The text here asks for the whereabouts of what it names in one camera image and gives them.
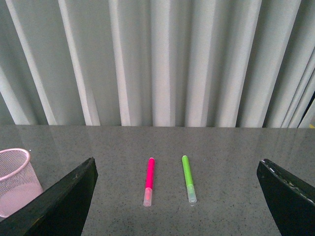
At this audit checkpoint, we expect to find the grey pleated curtain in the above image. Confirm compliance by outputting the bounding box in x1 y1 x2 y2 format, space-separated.
0 0 315 128

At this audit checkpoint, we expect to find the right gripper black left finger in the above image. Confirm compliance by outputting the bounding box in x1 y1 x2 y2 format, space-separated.
0 157 98 236

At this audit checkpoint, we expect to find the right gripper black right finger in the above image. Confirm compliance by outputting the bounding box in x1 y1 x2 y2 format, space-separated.
256 159 315 236

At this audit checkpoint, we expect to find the pink mesh pen cup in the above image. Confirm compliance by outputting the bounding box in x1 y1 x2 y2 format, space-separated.
0 148 43 218

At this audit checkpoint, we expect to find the green highlighter pen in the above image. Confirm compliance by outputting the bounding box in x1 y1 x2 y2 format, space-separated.
182 155 197 203

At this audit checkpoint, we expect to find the pink highlighter pen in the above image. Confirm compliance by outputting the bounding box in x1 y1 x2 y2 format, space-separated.
143 157 155 207

